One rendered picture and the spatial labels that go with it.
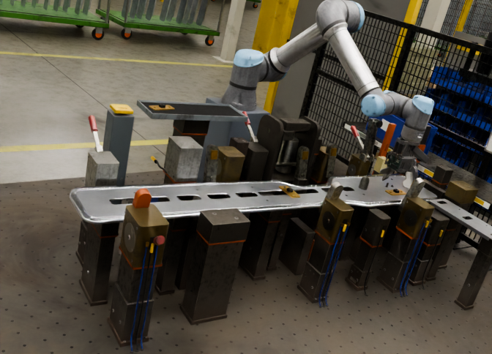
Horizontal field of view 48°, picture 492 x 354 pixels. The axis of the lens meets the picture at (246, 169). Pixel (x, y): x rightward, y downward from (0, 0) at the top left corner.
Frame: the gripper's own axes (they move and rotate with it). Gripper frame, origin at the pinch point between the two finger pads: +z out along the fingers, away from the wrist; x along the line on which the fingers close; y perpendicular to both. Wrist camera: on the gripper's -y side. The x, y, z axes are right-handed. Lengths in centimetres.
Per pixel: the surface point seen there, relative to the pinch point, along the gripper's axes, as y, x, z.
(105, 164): 107, -17, -4
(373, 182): 3.0, -8.9, 1.7
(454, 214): -11.5, 18.6, 1.7
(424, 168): -32.4, -15.3, -0.4
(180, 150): 83, -17, -8
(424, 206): 7.1, 18.6, -2.8
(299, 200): 47.0, 1.3, 1.7
